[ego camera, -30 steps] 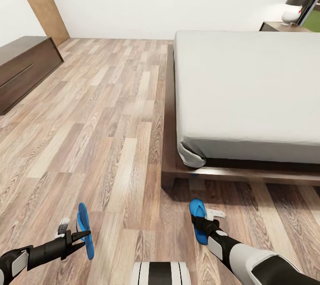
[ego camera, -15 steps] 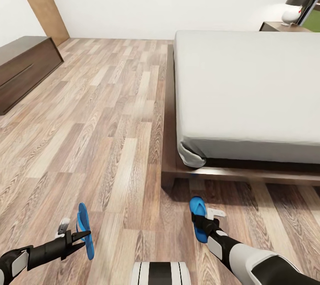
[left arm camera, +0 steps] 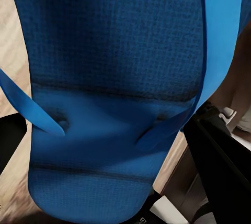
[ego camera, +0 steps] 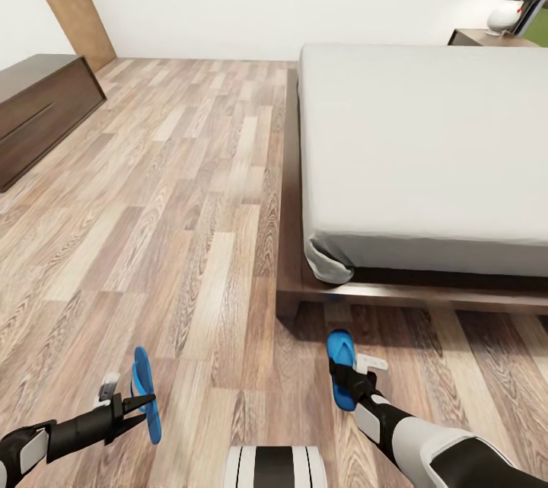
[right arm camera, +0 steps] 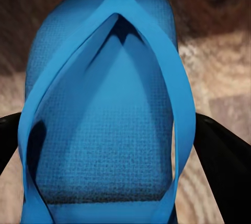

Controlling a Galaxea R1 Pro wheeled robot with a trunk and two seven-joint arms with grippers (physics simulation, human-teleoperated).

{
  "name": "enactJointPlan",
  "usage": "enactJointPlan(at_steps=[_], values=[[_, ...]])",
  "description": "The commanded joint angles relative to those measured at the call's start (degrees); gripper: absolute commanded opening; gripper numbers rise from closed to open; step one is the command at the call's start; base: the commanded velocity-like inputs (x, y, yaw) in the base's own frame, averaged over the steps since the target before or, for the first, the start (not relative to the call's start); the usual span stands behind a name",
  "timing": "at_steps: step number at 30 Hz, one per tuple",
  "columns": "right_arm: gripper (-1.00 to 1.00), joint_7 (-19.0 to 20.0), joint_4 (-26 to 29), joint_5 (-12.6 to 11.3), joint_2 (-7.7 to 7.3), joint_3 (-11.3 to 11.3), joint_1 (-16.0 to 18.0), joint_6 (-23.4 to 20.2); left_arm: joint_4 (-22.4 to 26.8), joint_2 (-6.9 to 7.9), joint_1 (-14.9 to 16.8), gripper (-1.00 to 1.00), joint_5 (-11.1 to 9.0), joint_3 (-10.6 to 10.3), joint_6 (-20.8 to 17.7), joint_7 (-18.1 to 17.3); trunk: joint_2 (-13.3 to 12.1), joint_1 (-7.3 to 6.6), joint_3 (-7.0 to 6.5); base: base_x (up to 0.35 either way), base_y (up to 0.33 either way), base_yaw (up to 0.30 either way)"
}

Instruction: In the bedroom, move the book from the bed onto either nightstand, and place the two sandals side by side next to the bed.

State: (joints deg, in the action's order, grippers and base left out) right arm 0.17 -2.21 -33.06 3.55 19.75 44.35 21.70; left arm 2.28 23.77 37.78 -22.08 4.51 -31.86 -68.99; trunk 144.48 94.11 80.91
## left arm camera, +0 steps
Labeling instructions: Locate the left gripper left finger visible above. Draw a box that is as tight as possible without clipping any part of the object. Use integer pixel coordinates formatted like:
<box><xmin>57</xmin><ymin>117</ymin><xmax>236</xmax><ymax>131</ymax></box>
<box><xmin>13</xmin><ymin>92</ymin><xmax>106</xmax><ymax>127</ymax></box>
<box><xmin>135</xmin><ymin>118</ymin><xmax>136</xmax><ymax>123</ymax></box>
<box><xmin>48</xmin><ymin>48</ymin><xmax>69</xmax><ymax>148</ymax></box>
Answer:
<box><xmin>0</xmin><ymin>113</ymin><xmax>27</xmax><ymax>175</ymax></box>

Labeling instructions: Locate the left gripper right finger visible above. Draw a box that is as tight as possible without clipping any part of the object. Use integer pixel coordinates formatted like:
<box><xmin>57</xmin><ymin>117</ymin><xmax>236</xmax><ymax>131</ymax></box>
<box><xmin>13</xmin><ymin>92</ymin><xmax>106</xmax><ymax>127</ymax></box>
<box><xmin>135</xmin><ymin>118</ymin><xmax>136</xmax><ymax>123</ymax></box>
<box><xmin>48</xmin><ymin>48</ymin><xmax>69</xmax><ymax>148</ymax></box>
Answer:
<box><xmin>182</xmin><ymin>114</ymin><xmax>251</xmax><ymax>224</ymax></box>

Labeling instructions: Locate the sandal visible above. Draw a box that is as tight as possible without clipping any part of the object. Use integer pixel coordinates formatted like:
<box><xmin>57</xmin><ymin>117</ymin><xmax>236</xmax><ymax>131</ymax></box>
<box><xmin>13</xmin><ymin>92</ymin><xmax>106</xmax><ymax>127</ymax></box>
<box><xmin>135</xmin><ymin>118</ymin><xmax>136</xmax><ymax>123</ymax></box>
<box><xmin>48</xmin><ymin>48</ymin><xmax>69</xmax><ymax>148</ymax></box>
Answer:
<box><xmin>0</xmin><ymin>0</ymin><xmax>251</xmax><ymax>224</ymax></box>

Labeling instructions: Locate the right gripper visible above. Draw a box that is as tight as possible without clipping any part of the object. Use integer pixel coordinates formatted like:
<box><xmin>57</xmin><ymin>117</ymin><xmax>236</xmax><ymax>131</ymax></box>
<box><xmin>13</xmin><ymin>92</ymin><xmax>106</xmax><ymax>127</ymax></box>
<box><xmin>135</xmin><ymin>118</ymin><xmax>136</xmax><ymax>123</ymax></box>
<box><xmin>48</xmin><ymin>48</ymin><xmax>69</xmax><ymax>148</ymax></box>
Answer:
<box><xmin>196</xmin><ymin>100</ymin><xmax>231</xmax><ymax>136</ymax></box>

